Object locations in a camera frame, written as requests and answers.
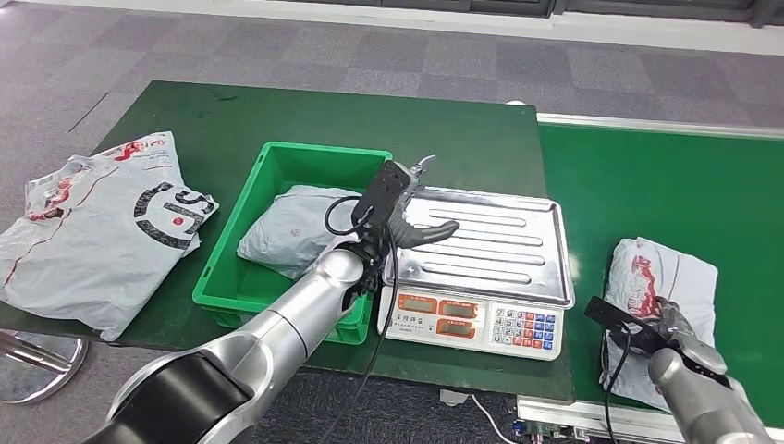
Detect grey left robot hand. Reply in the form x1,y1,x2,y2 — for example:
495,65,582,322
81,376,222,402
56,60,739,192
388,154,461,251

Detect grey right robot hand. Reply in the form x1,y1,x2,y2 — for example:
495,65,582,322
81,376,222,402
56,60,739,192
649,297,700,355

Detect grey parcel large red print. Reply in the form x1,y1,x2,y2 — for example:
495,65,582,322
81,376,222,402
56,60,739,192
598,237,719,412

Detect plain grey parcel bag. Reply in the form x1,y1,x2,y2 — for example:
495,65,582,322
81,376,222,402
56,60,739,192
236,184,365,282

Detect conveyor controller board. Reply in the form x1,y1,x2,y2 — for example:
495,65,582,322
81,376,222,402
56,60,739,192
513,416,589,444

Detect large white parcel black logo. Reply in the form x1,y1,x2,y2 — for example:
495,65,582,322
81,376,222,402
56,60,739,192
0,130,220,342

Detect black right wrist sensor plate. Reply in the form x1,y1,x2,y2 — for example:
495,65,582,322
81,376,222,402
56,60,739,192
583,295,666,357

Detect black wrist sensor plate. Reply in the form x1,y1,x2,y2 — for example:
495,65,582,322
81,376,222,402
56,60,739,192
350,160,412,237
583,295,666,357

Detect black left wrist sensor plate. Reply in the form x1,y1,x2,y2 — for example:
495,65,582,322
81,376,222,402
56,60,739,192
350,160,412,237

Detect white scale with steel tray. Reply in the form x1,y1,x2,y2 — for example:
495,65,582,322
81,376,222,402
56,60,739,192
376,185,576,362

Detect green plastic crate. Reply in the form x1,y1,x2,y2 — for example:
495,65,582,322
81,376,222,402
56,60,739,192
191,141,394,346

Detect round chrome stool base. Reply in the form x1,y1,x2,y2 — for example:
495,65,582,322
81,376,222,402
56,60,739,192
0,330,90,406

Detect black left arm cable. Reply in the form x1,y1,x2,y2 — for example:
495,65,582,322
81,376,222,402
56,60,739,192
323,195,400,444

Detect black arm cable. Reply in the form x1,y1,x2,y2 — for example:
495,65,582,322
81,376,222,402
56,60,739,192
323,195,400,444
602,327,633,444

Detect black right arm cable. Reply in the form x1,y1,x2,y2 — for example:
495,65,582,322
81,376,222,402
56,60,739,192
602,327,633,444

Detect white power cable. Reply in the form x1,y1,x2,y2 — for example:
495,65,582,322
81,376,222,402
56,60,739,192
468,395,519,444

